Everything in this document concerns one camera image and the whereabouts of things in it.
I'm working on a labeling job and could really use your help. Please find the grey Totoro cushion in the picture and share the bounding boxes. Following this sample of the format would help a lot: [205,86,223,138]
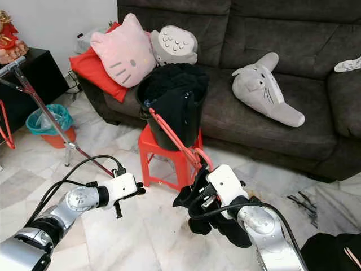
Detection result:
[149,25,199,68]

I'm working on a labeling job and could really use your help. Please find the red clothes hanger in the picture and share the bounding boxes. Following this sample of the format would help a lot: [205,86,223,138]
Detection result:
[149,108,215,173]
[0,100,16,150]

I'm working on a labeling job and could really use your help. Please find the red laughing Buddha statue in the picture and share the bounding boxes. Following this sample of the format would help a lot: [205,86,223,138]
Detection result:
[0,10,29,64]

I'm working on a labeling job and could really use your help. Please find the black TV cabinet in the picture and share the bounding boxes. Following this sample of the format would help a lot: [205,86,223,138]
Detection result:
[0,48,69,135]

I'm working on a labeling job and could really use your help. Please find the red cushion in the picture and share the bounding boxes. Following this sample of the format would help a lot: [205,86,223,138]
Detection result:
[69,22,128,103]

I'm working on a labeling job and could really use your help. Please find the white cloth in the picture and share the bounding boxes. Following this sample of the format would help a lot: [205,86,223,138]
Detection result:
[333,56,361,73]

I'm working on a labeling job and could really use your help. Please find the grey mouse plush cushion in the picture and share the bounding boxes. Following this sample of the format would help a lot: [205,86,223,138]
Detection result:
[231,52,307,128]

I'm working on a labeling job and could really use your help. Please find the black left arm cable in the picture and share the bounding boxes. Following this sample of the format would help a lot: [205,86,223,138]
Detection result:
[28,154,126,228]

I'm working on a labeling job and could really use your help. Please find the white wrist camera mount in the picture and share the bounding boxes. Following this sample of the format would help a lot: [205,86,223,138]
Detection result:
[108,172,139,206]
[205,164,250,206]

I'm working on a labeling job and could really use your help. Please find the side table white lace cover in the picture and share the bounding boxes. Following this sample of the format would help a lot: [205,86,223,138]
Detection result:
[74,30,98,55]

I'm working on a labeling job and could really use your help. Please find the dark grey bucket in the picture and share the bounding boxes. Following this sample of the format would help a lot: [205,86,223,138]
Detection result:
[138,84,206,152]

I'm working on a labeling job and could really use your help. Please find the person leg black trousers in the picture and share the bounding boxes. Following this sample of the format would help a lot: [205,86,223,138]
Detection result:
[300,232,361,271]

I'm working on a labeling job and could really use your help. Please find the dark brown sofa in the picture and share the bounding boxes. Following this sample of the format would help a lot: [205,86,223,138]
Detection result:
[74,0,361,183]

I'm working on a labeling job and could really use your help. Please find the pink cat face cushion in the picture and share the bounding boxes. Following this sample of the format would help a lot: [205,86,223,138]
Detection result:
[90,13,157,88]

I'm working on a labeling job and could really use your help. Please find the red bin with green liner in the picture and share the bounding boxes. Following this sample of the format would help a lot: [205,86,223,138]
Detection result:
[26,104,77,149]

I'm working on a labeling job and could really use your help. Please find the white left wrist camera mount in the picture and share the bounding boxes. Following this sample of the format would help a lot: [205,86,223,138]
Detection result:
[108,172,139,206]

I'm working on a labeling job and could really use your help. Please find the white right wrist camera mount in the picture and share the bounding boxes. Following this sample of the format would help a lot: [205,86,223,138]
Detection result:
[205,164,250,206]

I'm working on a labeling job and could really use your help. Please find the silver clothes rail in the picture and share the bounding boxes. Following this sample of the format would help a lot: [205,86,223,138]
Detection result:
[0,55,115,177]

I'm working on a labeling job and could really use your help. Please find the red plastic stool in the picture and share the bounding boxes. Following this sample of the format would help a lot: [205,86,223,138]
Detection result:
[138,123,204,192]

